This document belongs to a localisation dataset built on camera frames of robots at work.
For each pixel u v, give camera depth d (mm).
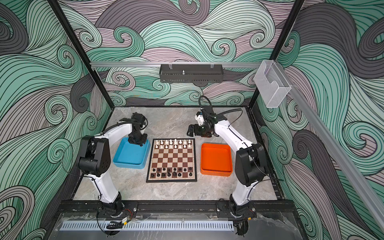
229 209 721
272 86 729
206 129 741
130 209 728
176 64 934
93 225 697
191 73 942
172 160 899
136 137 799
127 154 908
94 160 496
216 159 951
